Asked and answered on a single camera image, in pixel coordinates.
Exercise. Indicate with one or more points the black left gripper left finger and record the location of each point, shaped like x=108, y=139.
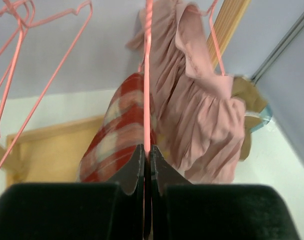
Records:
x=111, y=210

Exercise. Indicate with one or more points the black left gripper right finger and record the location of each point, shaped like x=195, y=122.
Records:
x=185, y=211

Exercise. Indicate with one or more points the red plaid garment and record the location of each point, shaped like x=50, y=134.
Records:
x=121, y=131

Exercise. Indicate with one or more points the pink skirt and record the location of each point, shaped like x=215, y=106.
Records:
x=202, y=124

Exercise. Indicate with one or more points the brown garment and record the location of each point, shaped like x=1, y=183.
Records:
x=254, y=103

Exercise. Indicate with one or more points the pink hanger five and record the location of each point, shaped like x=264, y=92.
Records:
x=210, y=12

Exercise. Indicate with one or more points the pink hanger two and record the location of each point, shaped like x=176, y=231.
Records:
x=21, y=33

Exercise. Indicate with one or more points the pink hanger four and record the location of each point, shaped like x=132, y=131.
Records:
x=147, y=49

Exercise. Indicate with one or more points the pink hanger three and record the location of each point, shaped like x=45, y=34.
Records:
x=52, y=36

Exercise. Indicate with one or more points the pink hanger one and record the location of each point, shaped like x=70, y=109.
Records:
x=11, y=8

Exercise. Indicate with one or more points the wooden clothes rack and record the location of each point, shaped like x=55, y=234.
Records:
x=53, y=154

